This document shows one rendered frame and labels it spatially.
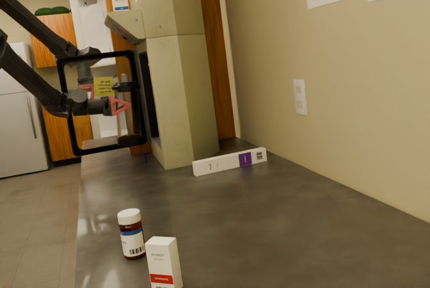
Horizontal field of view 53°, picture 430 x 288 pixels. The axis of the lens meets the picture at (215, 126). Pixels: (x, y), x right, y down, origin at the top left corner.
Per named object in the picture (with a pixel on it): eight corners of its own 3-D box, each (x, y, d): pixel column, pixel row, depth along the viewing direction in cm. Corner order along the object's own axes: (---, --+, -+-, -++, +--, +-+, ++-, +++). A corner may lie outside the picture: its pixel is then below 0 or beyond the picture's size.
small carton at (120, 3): (128, 15, 160) (125, -2, 159) (129, 13, 155) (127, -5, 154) (114, 16, 159) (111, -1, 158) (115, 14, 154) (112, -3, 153)
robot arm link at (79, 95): (56, 95, 161) (52, 116, 158) (54, 79, 151) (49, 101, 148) (89, 100, 164) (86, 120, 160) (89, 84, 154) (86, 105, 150)
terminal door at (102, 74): (147, 143, 185) (133, 48, 178) (73, 157, 175) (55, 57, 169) (147, 143, 185) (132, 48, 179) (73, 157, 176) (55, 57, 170)
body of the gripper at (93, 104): (105, 96, 167) (85, 98, 165) (107, 98, 158) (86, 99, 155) (106, 113, 168) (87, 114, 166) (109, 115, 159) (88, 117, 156)
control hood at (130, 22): (135, 43, 179) (132, 19, 178) (146, 38, 149) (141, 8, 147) (107, 47, 176) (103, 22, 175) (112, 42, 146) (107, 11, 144)
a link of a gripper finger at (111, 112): (128, 95, 165) (103, 96, 162) (130, 96, 159) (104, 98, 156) (129, 112, 166) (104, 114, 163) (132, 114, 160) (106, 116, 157)
